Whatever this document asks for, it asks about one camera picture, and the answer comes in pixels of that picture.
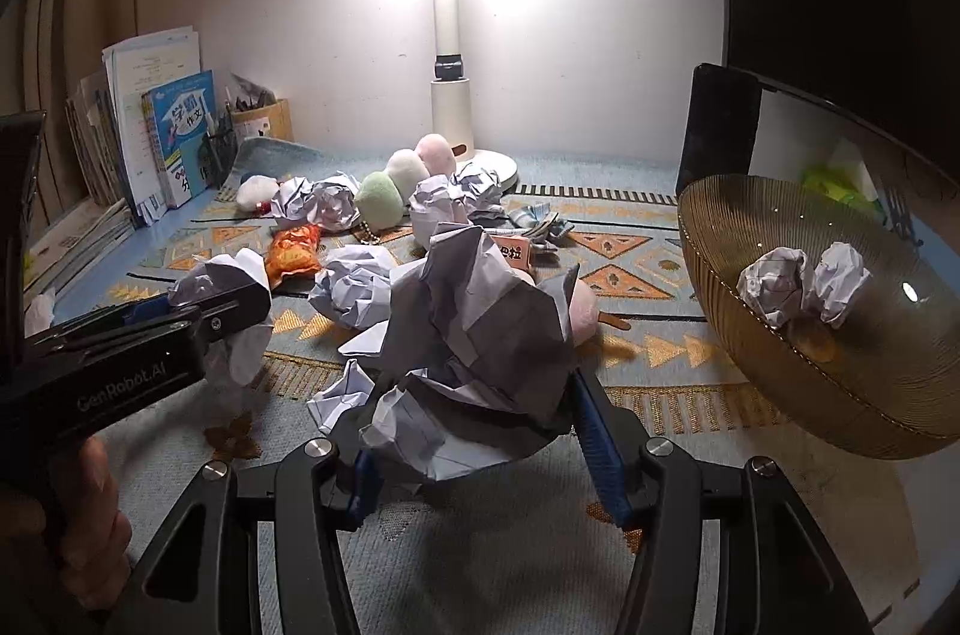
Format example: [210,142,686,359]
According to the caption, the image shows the gridded paper ball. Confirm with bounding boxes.
[167,248,274,415]

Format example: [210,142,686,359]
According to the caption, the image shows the orange snack packet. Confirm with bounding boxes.
[265,224,320,289]

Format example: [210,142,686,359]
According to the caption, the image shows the white kitty plush toy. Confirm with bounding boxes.
[236,173,280,215]

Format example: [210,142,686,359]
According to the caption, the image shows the three-ball dango plush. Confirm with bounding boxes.
[355,133,466,232]

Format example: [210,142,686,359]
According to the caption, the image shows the golden ribbed bowl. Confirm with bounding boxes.
[679,175,958,459]

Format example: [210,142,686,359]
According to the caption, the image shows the large grey paper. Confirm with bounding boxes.
[340,224,574,482]

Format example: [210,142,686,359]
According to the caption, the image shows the small orange carton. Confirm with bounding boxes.
[491,235,535,279]

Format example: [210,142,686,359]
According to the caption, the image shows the person's left hand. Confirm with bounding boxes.
[2,437,132,610]

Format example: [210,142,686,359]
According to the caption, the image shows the crumpled paper on blue mat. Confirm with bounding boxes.
[25,287,57,337]

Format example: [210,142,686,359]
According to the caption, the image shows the flat stack of books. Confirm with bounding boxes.
[23,197,135,305]

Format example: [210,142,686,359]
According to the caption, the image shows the black mesh pen holder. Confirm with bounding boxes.
[199,130,238,188]

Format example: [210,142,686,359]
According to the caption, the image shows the blue boxed book set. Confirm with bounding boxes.
[142,71,215,208]

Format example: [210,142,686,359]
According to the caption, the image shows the leaning books at left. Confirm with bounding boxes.
[67,71,124,208]

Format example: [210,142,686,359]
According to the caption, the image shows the upright white papers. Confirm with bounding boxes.
[101,25,203,224]

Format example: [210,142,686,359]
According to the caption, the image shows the patterned blue woven rug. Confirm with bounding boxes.
[106,178,921,633]

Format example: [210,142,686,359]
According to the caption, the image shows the white desk lamp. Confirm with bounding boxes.
[431,0,519,190]

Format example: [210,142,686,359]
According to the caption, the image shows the green tissue box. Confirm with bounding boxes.
[800,164,884,219]

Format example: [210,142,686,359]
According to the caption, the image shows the black phone on stand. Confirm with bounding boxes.
[675,63,761,194]

